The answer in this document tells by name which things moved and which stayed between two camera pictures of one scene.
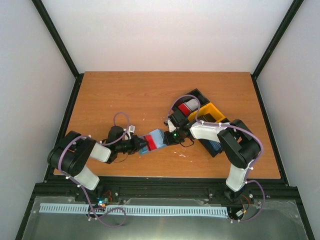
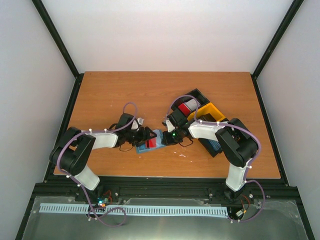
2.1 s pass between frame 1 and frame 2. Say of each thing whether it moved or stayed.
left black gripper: moved
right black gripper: stayed
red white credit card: stayed
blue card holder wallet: stayed
